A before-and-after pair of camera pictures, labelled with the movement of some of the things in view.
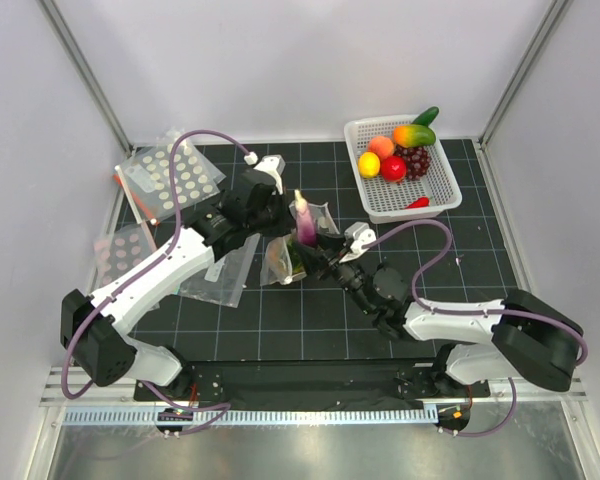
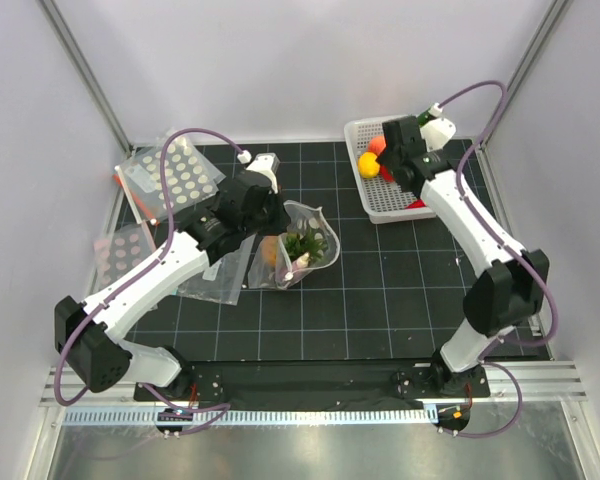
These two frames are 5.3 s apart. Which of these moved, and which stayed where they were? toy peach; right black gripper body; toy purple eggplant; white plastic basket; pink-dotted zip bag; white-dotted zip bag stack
Moved: toy purple eggplant; right black gripper body
Stayed: toy peach; white-dotted zip bag stack; pink-dotted zip bag; white plastic basket
